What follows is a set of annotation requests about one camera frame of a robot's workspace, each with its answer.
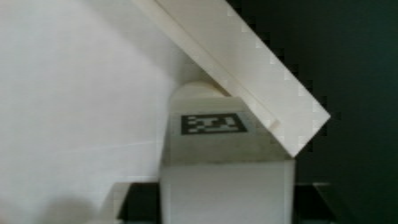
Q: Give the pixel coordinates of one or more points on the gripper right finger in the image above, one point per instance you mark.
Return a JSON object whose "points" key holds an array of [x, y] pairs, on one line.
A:
{"points": [[314, 205]]}

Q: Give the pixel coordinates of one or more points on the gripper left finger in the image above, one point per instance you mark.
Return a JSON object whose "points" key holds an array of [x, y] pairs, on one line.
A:
{"points": [[133, 204]]}

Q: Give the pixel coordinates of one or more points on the white square tabletop tray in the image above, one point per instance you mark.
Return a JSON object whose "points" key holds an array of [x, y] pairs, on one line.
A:
{"points": [[99, 55]]}

